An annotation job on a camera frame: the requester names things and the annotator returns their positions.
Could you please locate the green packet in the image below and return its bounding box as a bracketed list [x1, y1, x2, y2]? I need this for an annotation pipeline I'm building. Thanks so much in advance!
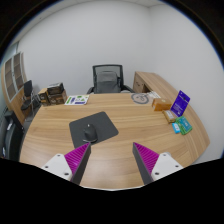
[175, 115, 194, 136]

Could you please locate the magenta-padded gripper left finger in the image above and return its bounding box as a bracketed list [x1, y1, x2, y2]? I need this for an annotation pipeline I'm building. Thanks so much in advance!
[40, 142, 92, 185]

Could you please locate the small blue box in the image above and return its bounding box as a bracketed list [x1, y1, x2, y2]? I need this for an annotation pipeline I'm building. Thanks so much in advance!
[171, 122, 182, 135]

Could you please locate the orange-brown cardboard box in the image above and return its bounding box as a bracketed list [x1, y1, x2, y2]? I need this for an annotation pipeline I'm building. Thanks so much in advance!
[151, 97, 173, 112]

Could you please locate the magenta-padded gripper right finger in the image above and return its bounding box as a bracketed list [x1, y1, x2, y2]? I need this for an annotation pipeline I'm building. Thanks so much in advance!
[132, 142, 184, 185]

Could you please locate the purple standing card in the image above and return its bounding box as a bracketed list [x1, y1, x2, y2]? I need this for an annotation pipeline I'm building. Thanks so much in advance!
[170, 89, 191, 118]

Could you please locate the wooden shelf unit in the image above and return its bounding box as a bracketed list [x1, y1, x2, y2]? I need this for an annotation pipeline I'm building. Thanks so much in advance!
[0, 51, 31, 126]

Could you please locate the stack of dark boxes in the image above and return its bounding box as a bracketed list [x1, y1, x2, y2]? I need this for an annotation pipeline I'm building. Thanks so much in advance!
[37, 82, 68, 107]

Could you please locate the small tan box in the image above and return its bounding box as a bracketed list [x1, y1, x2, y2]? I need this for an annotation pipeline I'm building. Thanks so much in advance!
[162, 109, 179, 124]

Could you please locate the white green blue leaflet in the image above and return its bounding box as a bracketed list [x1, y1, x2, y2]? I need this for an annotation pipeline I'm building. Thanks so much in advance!
[64, 94, 90, 106]

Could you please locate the white paper sheet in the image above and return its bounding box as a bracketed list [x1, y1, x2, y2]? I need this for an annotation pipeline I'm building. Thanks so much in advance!
[146, 91, 162, 100]

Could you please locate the wooden side desk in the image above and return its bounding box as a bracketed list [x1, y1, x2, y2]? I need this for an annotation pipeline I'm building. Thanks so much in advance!
[133, 71, 181, 101]

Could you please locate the large black office chair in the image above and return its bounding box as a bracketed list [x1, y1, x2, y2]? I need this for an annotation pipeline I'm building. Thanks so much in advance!
[0, 109, 26, 161]

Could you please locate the dark grey computer mouse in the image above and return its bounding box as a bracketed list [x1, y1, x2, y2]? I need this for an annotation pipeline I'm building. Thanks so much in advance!
[82, 123, 99, 144]

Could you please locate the grey backpack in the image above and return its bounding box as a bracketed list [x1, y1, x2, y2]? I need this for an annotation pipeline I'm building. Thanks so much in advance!
[95, 70, 121, 94]

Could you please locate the small black chair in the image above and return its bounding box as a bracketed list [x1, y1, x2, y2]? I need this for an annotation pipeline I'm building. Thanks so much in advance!
[20, 79, 42, 113]

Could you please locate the grey mesh office chair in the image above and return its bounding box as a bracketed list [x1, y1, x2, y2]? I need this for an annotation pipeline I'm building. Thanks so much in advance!
[86, 64, 135, 95]

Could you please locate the dark grey mouse pad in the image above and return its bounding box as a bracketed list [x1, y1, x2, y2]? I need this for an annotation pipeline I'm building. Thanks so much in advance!
[68, 111, 120, 150]

